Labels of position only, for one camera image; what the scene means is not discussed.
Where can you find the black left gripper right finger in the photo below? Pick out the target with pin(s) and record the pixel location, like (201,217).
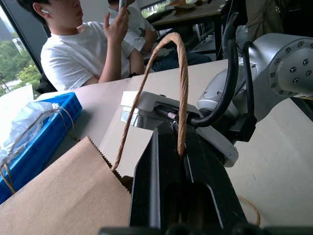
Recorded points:
(210,181)

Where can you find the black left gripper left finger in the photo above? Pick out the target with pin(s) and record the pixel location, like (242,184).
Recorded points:
(146,186)

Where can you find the brown paper bag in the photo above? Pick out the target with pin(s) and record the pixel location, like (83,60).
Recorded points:
(61,191)

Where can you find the clear crumpled plastic bag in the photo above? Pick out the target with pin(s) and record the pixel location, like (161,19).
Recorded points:
(27,120)

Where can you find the bystander's raised hand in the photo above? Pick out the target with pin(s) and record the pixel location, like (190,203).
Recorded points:
(117,28)

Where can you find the thin brown twine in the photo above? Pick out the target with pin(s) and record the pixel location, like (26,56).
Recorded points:
(69,122)

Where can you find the blue plastic crate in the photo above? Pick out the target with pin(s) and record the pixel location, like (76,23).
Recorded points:
(39,150)

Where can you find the person in white t-shirt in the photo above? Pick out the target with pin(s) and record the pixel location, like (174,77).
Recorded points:
(73,56)

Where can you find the seated person in dark jeans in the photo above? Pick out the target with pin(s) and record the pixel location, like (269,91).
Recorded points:
(139,31)

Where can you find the wooden background table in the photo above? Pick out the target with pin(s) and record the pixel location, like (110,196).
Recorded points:
(195,12)

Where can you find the standing person in khaki trousers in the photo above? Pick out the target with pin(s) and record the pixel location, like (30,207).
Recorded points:
(262,17)

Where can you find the smartphone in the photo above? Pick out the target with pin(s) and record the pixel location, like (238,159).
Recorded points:
(122,5)

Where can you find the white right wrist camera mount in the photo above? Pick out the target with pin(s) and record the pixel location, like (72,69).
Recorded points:
(151,99)

